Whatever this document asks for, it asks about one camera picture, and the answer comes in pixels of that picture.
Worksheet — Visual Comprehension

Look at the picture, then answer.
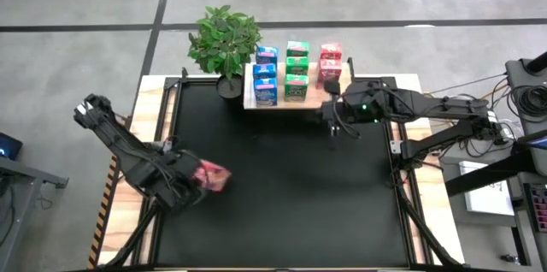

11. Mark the black computer keyboard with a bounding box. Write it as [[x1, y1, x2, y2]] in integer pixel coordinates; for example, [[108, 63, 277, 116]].
[[524, 182, 547, 234]]

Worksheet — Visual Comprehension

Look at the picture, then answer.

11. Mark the grey metal side table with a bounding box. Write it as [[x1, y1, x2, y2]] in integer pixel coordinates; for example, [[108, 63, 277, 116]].
[[0, 156, 69, 264]]

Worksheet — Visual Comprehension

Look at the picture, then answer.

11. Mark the potted green plant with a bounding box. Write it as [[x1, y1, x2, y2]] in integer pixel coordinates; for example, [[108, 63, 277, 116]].
[[186, 4, 262, 101]]

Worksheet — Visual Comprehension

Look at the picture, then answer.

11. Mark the red Froot Loops cereal box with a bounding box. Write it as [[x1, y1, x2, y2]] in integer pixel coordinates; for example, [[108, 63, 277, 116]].
[[316, 58, 344, 90], [191, 159, 233, 193], [319, 42, 344, 62]]

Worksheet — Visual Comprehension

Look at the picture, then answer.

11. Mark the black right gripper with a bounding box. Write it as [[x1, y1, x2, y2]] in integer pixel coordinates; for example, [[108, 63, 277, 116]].
[[318, 79, 360, 138]]

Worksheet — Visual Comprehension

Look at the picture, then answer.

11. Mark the wooden shelf with black legs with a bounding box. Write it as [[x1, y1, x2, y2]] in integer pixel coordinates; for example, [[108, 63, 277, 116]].
[[242, 56, 356, 111]]

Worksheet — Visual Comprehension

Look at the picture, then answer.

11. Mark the green Apple Jacks cereal box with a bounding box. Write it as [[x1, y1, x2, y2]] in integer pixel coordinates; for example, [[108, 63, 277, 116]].
[[285, 40, 310, 58], [283, 74, 310, 103], [285, 56, 310, 77]]

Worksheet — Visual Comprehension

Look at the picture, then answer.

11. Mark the coiled black cable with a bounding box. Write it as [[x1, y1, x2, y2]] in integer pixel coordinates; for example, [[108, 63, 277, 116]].
[[510, 86, 547, 124]]

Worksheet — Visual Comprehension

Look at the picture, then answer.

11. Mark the yellow black hazard tape strip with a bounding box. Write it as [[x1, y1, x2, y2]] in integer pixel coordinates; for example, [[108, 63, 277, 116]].
[[87, 155, 119, 269]]

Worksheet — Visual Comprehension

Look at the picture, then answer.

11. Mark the blue Rice Krispies cereal box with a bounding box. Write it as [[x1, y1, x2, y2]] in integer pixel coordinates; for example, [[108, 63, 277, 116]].
[[255, 45, 279, 66], [251, 62, 279, 80], [252, 76, 279, 108]]

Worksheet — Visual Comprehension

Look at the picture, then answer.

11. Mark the grey equipment stand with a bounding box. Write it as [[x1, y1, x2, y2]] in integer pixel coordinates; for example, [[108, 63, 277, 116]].
[[503, 51, 547, 136]]

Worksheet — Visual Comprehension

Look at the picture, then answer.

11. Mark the white board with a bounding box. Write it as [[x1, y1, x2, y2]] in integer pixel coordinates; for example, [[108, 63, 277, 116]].
[[458, 159, 515, 217]]

